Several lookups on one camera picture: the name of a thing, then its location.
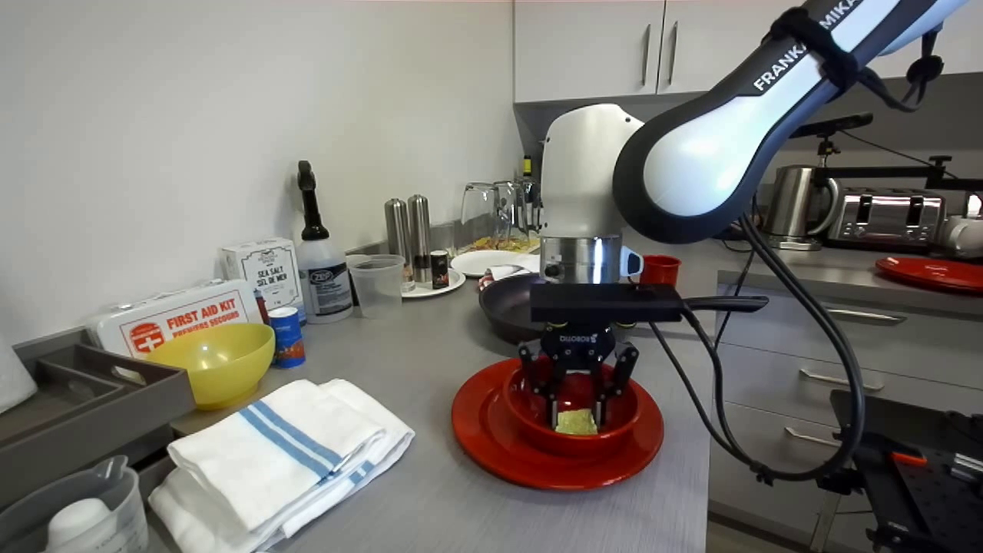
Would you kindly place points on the black base board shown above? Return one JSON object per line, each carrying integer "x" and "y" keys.
{"x": 922, "y": 503}

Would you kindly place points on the white first aid kit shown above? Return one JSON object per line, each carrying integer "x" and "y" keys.
{"x": 174, "y": 317}

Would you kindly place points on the white spray bottle black nozzle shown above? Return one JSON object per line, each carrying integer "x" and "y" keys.
{"x": 325, "y": 278}

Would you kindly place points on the orange black clamp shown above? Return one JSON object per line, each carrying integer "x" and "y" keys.
{"x": 908, "y": 462}

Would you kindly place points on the small dark spice jar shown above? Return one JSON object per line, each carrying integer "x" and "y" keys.
{"x": 439, "y": 272}

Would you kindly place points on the upturned clear wine glass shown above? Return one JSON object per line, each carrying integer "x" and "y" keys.
{"x": 507, "y": 204}
{"x": 476, "y": 215}

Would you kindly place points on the grey tray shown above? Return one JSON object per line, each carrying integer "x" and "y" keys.
{"x": 92, "y": 400}

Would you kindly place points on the white towel blue stripe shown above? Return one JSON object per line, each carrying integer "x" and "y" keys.
{"x": 276, "y": 462}

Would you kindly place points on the grey counter cabinet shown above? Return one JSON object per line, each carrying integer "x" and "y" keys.
{"x": 922, "y": 348}

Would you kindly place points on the blue can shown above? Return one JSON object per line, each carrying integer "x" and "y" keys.
{"x": 285, "y": 339}

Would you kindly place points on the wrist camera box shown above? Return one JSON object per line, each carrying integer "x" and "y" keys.
{"x": 602, "y": 303}

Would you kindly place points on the clear plastic jug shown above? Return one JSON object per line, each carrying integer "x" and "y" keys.
{"x": 71, "y": 512}

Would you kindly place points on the yellow sponge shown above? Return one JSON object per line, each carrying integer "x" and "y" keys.
{"x": 575, "y": 421}

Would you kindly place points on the large white plate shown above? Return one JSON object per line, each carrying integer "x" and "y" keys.
{"x": 495, "y": 261}

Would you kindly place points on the black camera on stand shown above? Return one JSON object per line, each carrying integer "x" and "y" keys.
{"x": 838, "y": 124}

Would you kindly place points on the steel kettle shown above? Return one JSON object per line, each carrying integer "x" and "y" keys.
{"x": 803, "y": 210}

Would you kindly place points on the steel shaker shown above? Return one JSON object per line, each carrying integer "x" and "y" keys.
{"x": 394, "y": 224}
{"x": 420, "y": 235}

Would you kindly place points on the red cup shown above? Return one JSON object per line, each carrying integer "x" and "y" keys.
{"x": 660, "y": 272}

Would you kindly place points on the steel toaster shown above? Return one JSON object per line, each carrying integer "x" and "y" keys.
{"x": 884, "y": 220}

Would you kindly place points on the red bowl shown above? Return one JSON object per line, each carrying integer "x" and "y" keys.
{"x": 524, "y": 415}

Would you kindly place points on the black boom rod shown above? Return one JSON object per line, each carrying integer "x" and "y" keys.
{"x": 901, "y": 173}

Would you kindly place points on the white wall cabinet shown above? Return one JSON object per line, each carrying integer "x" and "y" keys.
{"x": 584, "y": 47}

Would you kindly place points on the black frying pan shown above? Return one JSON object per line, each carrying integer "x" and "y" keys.
{"x": 507, "y": 309}

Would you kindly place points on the red plate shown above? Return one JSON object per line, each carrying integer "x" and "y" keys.
{"x": 481, "y": 430}
{"x": 933, "y": 274}

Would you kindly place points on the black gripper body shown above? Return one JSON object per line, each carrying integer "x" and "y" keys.
{"x": 577, "y": 355}

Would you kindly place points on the yellow bowl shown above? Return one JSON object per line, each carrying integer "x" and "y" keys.
{"x": 209, "y": 364}

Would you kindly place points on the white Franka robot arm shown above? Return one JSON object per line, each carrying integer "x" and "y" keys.
{"x": 706, "y": 156}

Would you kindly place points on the small white plate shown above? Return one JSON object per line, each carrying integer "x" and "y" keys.
{"x": 434, "y": 294}

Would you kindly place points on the small white carton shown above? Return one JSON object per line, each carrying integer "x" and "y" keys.
{"x": 262, "y": 272}

